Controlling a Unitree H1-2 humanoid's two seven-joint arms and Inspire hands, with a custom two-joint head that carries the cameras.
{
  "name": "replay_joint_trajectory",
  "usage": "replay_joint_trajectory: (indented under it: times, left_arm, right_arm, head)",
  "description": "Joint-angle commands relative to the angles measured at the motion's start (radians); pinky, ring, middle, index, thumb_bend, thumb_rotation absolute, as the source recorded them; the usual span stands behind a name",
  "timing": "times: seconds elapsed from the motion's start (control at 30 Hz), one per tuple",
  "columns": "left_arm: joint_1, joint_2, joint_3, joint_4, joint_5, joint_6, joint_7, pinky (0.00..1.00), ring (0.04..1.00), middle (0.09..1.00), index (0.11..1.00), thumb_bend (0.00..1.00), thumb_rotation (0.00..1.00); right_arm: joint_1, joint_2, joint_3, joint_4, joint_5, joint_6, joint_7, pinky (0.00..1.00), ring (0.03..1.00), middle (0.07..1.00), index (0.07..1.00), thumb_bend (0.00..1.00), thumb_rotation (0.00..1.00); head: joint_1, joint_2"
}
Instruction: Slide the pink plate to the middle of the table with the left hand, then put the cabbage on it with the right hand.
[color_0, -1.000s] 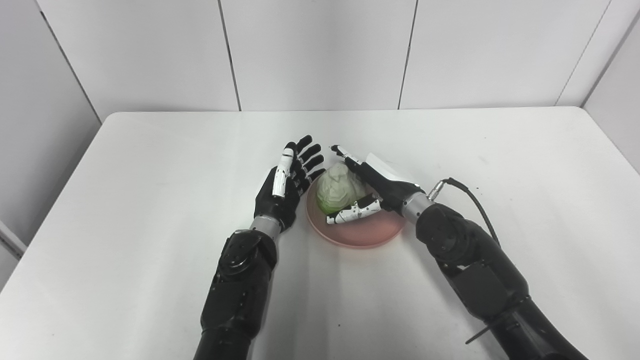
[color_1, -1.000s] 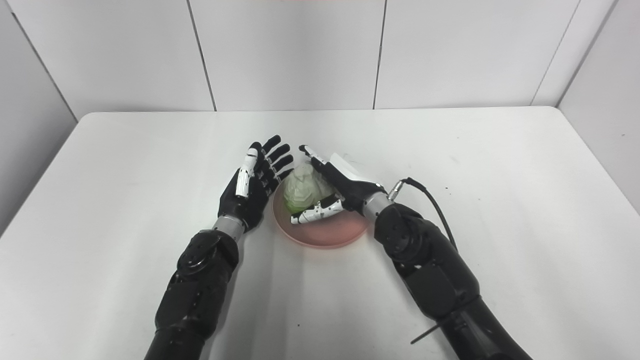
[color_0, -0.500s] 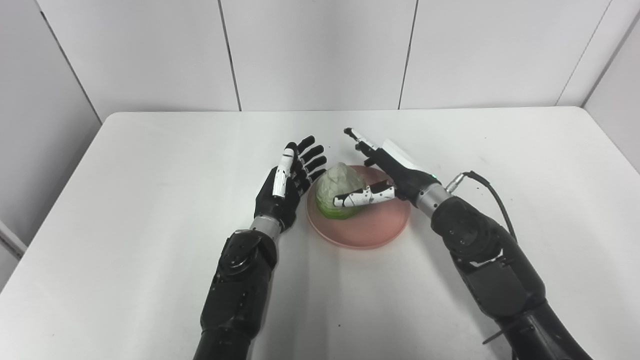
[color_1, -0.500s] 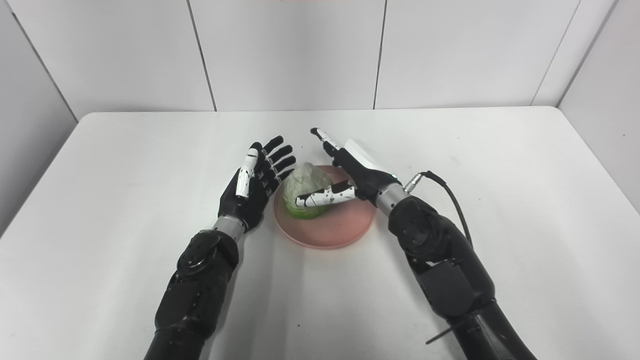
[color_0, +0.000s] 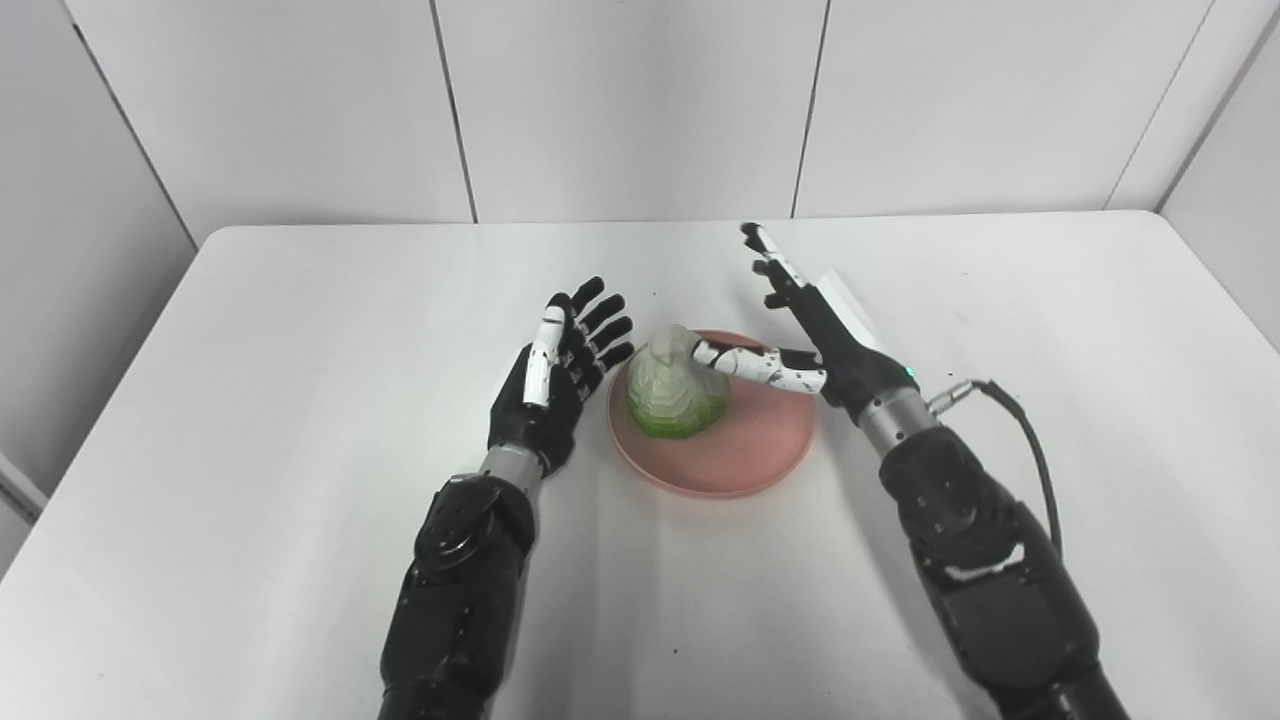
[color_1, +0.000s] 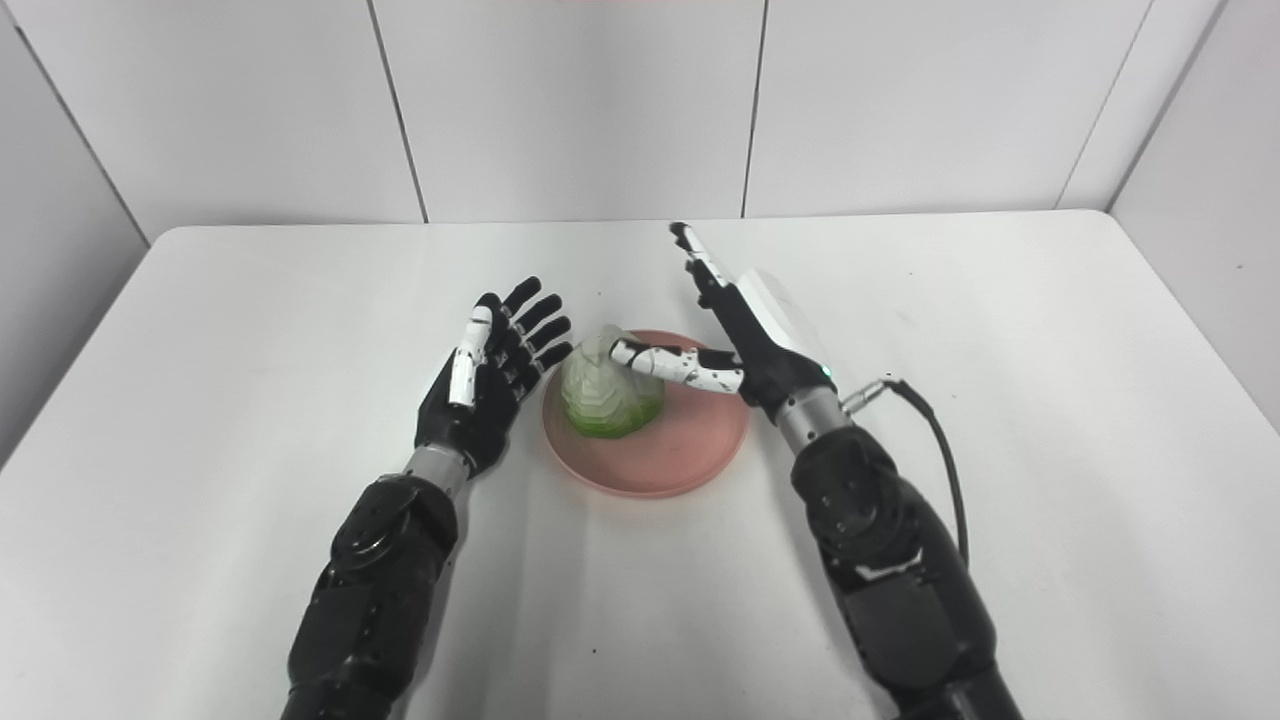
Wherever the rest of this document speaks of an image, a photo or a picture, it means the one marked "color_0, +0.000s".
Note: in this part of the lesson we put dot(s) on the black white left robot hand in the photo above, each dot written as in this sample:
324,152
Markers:
540,420

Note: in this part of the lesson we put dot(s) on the green white toy cabbage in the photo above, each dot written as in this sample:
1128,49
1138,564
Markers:
675,395

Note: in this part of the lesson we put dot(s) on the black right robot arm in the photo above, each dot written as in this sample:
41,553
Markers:
1000,590

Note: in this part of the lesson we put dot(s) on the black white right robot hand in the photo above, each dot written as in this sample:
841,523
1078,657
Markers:
850,350

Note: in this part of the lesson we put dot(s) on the pink round plate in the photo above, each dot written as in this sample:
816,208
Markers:
740,445

